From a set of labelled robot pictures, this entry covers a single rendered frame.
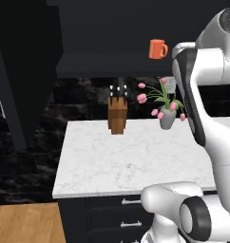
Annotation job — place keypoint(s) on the grey vase with pink tulips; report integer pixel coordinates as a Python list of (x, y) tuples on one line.
[(166, 117)]

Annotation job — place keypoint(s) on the dark wall cabinet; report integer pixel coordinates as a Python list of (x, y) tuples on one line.
[(120, 34)]

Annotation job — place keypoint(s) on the white wall outlet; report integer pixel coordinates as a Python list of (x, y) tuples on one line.
[(171, 84)]

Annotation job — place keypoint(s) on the orange mug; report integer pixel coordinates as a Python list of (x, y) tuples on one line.
[(156, 49)]

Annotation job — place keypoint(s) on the wooden knife block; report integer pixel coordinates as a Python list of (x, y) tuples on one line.
[(117, 115)]

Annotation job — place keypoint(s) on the dark drawer front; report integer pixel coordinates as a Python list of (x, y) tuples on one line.
[(113, 239), (104, 201), (104, 224)]

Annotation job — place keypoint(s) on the open dark cabinet door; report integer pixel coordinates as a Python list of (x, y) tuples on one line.
[(22, 69)]

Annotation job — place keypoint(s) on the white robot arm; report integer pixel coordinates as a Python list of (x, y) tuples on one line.
[(208, 152)]

